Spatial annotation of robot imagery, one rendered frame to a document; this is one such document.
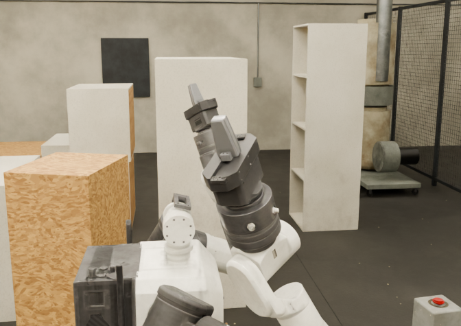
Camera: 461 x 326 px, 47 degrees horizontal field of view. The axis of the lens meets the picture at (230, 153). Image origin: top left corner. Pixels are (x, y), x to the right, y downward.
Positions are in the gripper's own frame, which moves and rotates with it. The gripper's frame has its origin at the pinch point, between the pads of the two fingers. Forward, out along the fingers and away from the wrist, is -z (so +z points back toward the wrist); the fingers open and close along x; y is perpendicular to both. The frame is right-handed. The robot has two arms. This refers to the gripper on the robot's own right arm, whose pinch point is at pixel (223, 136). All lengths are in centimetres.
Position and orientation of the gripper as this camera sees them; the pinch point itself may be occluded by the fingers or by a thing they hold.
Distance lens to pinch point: 75.0
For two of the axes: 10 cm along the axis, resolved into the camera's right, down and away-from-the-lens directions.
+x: 3.4, -5.4, 7.7
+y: 9.0, -0.5, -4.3
